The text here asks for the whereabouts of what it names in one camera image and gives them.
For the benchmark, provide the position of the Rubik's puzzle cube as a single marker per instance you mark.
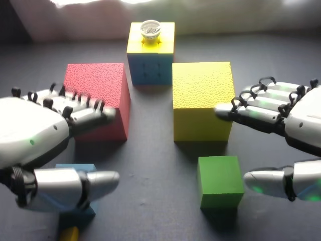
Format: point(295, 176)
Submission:
point(150, 70)

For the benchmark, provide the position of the small white patterned cup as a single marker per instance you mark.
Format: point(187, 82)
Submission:
point(150, 33)

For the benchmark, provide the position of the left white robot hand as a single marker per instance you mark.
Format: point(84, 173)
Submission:
point(30, 125)

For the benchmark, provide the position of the small yellow block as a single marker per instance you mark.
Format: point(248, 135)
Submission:
point(70, 234)

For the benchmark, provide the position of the large red textured cube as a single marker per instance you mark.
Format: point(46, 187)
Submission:
point(100, 77)

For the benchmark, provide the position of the grey table cloth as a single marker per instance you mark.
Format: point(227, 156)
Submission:
point(155, 163)

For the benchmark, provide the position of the large yellow textured cube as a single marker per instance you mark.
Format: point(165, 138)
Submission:
point(200, 100)

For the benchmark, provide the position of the green foam cube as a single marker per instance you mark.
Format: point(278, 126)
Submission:
point(220, 180)

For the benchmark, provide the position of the blue foam cube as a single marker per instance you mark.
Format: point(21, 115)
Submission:
point(75, 217)

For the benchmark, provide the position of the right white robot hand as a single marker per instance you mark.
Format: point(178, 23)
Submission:
point(306, 125)

